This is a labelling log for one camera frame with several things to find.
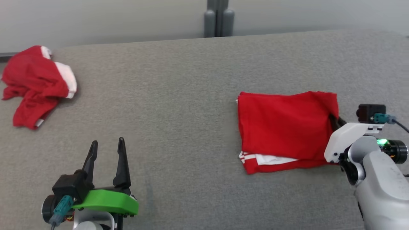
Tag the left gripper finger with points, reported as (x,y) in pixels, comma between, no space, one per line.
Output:
(92,159)
(122,169)

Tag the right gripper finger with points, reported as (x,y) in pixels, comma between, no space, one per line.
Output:
(338,122)

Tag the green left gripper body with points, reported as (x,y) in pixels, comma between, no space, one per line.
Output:
(108,201)

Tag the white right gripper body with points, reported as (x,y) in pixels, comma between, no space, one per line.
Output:
(348,134)

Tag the red jersey with white trim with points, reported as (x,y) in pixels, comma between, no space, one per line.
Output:
(284,127)

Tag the red shorts with white trim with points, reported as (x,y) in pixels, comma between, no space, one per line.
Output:
(32,83)

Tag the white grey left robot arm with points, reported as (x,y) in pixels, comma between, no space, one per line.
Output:
(92,222)

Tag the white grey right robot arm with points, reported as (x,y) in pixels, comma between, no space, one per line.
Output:
(380,191)

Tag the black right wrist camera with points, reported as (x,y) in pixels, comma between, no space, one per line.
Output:
(367,111)

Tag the grey partition base rail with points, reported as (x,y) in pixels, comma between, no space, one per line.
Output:
(6,55)

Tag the grey partition post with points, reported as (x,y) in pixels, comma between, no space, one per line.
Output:
(210,22)
(228,22)

